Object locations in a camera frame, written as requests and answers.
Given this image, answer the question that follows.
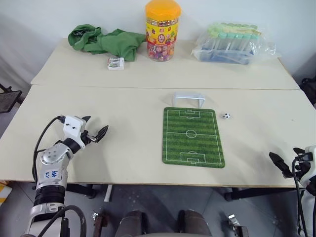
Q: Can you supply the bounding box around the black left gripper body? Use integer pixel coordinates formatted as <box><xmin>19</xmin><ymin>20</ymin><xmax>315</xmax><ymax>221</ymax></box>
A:
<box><xmin>81</xmin><ymin>129</ymin><xmax>97</xmax><ymax>145</ymax></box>

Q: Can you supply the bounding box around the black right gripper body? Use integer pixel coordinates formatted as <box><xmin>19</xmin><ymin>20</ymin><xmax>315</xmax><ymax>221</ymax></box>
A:
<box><xmin>292</xmin><ymin>159</ymin><xmax>312</xmax><ymax>180</ymax></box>

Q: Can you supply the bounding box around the green soccer field mat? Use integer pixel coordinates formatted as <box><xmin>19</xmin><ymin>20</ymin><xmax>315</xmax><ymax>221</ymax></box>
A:
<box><xmin>161</xmin><ymin>106</ymin><xmax>226</xmax><ymax>169</ymax></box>

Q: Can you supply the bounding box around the white table leg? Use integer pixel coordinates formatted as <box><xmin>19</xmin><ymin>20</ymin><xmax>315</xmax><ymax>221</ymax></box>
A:
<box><xmin>103</xmin><ymin>184</ymin><xmax>115</xmax><ymax>202</ymax></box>

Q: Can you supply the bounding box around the black bag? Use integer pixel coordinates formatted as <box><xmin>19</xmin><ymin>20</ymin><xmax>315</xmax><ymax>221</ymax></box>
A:
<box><xmin>299</xmin><ymin>77</ymin><xmax>316</xmax><ymax>110</ymax></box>

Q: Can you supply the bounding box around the small white printed box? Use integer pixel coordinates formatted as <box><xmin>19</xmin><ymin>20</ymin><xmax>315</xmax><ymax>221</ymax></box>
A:
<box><xmin>107</xmin><ymin>56</ymin><xmax>126</xmax><ymax>71</ymax></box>

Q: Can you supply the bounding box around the metal caster wheel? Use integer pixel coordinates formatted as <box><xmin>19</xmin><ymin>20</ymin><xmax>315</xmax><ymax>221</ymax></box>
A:
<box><xmin>91</xmin><ymin>210</ymin><xmax>110</xmax><ymax>231</ymax></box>
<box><xmin>226</xmin><ymin>214</ymin><xmax>249</xmax><ymax>237</ymax></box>

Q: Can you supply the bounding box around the crumpled green cloth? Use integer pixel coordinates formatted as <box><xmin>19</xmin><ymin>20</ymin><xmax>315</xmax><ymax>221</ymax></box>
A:
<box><xmin>68</xmin><ymin>23</ymin><xmax>147</xmax><ymax>62</ymax></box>

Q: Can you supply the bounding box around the black mesh stand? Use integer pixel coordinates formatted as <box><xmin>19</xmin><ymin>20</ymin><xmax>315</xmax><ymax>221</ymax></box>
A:
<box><xmin>0</xmin><ymin>83</ymin><xmax>23</xmax><ymax>115</ymax></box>

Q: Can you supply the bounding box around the dark rounded shape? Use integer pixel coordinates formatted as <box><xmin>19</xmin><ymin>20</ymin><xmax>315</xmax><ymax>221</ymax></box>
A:
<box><xmin>115</xmin><ymin>209</ymin><xmax>147</xmax><ymax>237</ymax></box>
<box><xmin>177</xmin><ymin>209</ymin><xmax>211</xmax><ymax>237</ymax></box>

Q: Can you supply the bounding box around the yellow white object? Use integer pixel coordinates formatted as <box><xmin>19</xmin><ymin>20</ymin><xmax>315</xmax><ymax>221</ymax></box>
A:
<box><xmin>0</xmin><ymin>181</ymin><xmax>13</xmax><ymax>206</ymax></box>

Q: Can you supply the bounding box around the candy jar with orange lid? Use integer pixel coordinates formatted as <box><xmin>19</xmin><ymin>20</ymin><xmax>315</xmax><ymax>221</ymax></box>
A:
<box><xmin>144</xmin><ymin>0</ymin><xmax>182</xmax><ymax>63</ymax></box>

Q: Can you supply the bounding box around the plastic bag of test tubes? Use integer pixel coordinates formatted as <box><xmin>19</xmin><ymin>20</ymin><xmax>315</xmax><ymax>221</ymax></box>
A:
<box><xmin>192</xmin><ymin>21</ymin><xmax>282</xmax><ymax>66</ymax></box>

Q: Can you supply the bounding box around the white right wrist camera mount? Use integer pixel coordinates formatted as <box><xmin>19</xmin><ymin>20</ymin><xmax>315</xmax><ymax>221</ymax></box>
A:
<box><xmin>297</xmin><ymin>145</ymin><xmax>316</xmax><ymax>189</ymax></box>

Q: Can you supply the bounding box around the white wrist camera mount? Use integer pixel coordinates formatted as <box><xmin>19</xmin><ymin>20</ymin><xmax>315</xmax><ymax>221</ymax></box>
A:
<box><xmin>63</xmin><ymin>115</ymin><xmax>87</xmax><ymax>149</ymax></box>
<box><xmin>297</xmin><ymin>145</ymin><xmax>316</xmax><ymax>189</ymax></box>

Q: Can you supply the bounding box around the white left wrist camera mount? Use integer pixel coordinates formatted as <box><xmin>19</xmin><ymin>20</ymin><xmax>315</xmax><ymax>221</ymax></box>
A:
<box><xmin>63</xmin><ymin>115</ymin><xmax>87</xmax><ymax>149</ymax></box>

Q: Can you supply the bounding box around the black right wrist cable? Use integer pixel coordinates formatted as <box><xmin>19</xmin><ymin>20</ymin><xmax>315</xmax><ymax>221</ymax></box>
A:
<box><xmin>291</xmin><ymin>158</ymin><xmax>309</xmax><ymax>237</ymax></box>

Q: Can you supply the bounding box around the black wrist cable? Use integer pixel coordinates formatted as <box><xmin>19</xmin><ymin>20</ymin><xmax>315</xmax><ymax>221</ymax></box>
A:
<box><xmin>32</xmin><ymin>116</ymin><xmax>65</xmax><ymax>182</ymax></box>
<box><xmin>291</xmin><ymin>158</ymin><xmax>309</xmax><ymax>237</ymax></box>

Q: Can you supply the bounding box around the black table leg frame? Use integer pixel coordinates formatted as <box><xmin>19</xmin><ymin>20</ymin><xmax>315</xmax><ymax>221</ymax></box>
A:
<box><xmin>65</xmin><ymin>183</ymin><xmax>97</xmax><ymax>199</ymax></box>
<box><xmin>224</xmin><ymin>187</ymin><xmax>298</xmax><ymax>201</ymax></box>

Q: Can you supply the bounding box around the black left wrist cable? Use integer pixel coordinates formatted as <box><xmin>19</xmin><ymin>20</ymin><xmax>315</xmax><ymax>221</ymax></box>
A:
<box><xmin>32</xmin><ymin>116</ymin><xmax>65</xmax><ymax>182</ymax></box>

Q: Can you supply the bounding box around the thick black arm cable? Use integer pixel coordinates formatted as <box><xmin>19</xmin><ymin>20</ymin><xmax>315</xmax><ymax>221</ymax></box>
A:
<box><xmin>37</xmin><ymin>204</ymin><xmax>87</xmax><ymax>237</ymax></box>

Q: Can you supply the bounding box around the small white goal frame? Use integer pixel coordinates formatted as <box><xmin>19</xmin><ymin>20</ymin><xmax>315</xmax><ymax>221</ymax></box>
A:
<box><xmin>172</xmin><ymin>91</ymin><xmax>206</xmax><ymax>108</ymax></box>

